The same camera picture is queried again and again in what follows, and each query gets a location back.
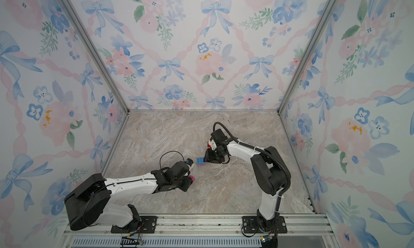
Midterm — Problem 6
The blue lego brick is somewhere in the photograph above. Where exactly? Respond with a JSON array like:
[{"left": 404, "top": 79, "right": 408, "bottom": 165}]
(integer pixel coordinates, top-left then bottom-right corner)
[{"left": 196, "top": 157, "right": 207, "bottom": 166}]

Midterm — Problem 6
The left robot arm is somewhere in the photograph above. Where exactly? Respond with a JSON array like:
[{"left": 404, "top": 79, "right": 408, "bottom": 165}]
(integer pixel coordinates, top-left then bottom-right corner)
[{"left": 64, "top": 159, "right": 194, "bottom": 234}]

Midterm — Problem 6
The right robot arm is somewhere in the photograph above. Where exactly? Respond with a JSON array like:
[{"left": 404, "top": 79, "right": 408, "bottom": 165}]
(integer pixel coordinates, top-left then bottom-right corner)
[{"left": 204, "top": 129, "right": 291, "bottom": 232}]

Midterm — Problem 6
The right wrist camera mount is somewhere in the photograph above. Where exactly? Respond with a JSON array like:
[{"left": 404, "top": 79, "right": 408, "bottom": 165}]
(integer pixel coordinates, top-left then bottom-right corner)
[{"left": 208, "top": 139, "right": 217, "bottom": 151}]

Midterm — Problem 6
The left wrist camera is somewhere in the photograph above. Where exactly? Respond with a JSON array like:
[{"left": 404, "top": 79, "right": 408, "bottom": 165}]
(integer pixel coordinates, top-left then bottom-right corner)
[{"left": 185, "top": 159, "right": 194, "bottom": 168}]

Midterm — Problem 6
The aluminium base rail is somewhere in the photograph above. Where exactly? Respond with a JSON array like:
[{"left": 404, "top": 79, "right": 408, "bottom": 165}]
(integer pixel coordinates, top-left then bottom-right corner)
[{"left": 58, "top": 214, "right": 339, "bottom": 248}]

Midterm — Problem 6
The aluminium corner post left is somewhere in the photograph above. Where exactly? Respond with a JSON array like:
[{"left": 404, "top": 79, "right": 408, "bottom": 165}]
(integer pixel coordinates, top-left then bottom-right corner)
[{"left": 57, "top": 0, "right": 129, "bottom": 114}]

